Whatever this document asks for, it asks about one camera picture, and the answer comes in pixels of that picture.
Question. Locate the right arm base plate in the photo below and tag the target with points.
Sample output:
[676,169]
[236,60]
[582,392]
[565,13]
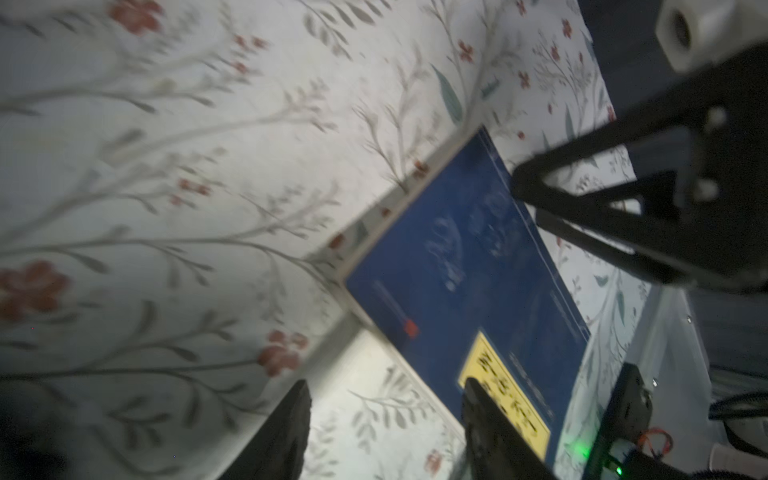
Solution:
[625,418]

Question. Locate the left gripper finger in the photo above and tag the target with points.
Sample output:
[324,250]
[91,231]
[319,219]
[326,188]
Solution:
[276,452]
[494,448]

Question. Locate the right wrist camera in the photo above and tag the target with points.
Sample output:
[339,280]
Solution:
[698,33]

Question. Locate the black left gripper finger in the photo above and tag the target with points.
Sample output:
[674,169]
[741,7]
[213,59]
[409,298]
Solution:
[611,251]
[588,150]

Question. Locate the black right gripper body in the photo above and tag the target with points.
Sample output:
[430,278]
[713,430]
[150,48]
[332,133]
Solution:
[704,223]

